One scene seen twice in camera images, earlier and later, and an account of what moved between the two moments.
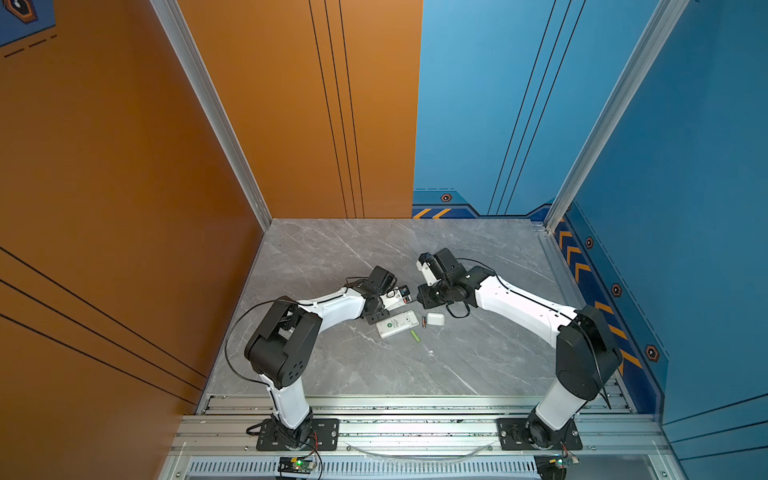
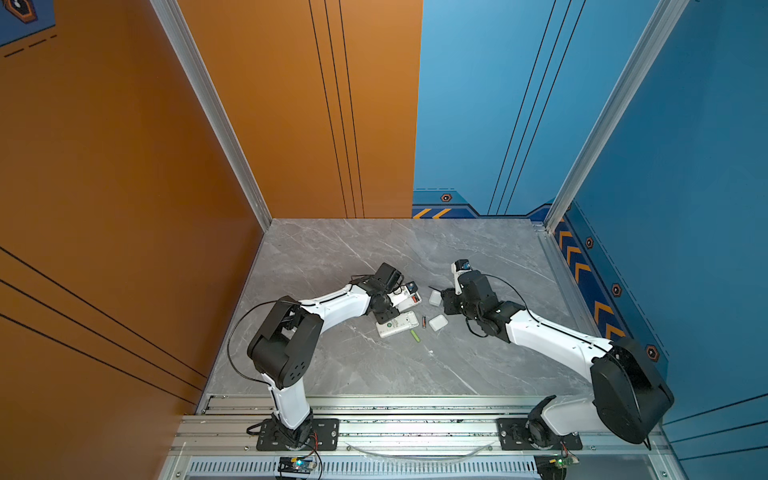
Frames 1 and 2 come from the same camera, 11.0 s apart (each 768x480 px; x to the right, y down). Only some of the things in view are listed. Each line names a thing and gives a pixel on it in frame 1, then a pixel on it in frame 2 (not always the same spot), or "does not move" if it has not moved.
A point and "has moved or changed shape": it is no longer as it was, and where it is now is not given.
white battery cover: (435, 319) has moved or changed shape
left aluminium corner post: (180, 37) does not move
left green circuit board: (292, 465) does not move
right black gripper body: (435, 295) -> (456, 304)
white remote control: (397, 324) does not move
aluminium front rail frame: (419, 437) does not move
